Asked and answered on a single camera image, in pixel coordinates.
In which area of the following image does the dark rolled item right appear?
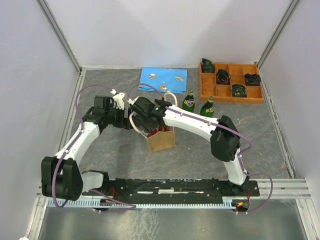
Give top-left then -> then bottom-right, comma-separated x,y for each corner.
244,73 -> 261,86

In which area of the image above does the green glass bottle right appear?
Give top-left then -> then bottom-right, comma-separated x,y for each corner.
199,96 -> 215,118

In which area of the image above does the blue patterned folded cloth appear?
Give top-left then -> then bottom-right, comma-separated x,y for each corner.
138,67 -> 188,94

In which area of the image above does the dark rolled item middle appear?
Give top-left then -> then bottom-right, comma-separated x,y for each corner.
216,69 -> 231,85

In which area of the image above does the burlap canvas tote bag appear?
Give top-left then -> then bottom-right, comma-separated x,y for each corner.
127,92 -> 178,153

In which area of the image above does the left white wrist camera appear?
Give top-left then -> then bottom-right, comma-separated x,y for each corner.
110,89 -> 126,110

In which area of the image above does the dark rolled item top-left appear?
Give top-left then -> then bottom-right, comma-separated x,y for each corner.
201,58 -> 215,74

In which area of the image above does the aluminium frame rail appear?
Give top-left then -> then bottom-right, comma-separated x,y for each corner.
36,177 -> 312,200

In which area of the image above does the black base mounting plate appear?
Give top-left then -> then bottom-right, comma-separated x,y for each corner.
97,178 -> 260,205

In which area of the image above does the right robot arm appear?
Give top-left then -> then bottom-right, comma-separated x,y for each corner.
127,96 -> 250,196

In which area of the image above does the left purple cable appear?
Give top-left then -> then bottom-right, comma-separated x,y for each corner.
51,84 -> 137,214

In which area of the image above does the dark rolled item bottom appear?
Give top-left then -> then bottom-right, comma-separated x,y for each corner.
231,84 -> 247,98

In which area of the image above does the orange compartment tray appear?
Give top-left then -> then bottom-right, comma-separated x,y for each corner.
198,63 -> 264,104

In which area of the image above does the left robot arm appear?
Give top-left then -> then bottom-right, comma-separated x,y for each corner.
41,92 -> 130,201

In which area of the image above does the green glass bottle left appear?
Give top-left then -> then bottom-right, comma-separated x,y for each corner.
181,89 -> 195,113

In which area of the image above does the red cola can front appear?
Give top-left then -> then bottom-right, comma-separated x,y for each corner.
148,125 -> 170,137

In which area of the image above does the green glass bottle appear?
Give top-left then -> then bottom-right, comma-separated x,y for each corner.
199,96 -> 215,118
181,89 -> 195,113

